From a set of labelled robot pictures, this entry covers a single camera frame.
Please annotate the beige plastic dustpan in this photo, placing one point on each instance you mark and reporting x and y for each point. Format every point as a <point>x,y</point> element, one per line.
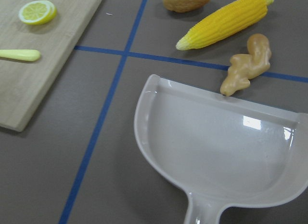
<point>221,151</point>

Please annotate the tan toy ginger root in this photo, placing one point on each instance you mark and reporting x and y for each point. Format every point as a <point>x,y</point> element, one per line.
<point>245,67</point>

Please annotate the yellow toy corn cob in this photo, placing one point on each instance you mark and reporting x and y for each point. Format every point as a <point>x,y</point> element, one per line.
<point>224,23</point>

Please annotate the brown toy potato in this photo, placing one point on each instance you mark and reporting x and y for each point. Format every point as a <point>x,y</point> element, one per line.
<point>183,6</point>

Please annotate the yellow plastic knife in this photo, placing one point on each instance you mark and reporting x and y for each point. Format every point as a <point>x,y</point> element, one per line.
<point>21,54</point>

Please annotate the wooden cutting board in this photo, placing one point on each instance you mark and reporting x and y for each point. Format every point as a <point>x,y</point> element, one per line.
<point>23,84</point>

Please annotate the yellow lemon slices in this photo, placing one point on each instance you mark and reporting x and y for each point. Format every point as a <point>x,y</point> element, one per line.
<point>37,12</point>

